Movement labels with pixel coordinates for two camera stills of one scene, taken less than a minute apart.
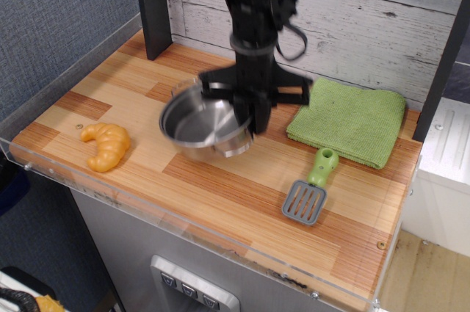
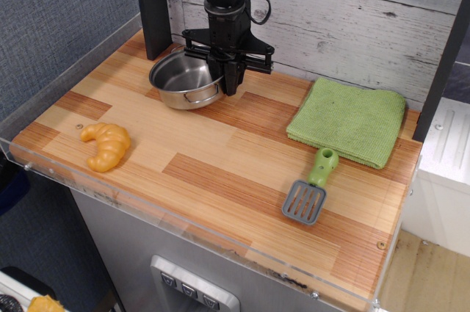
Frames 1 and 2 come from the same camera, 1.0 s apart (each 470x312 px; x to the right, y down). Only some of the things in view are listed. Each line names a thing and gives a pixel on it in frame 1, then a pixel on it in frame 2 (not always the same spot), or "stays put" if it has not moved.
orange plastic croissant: x=112 y=140 stays put
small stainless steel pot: x=201 y=127 to x=186 y=82
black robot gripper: x=255 y=81 to x=229 y=37
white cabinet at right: x=438 y=209 stays put
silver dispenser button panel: x=173 y=288 stays put
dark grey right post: x=438 y=90 stays put
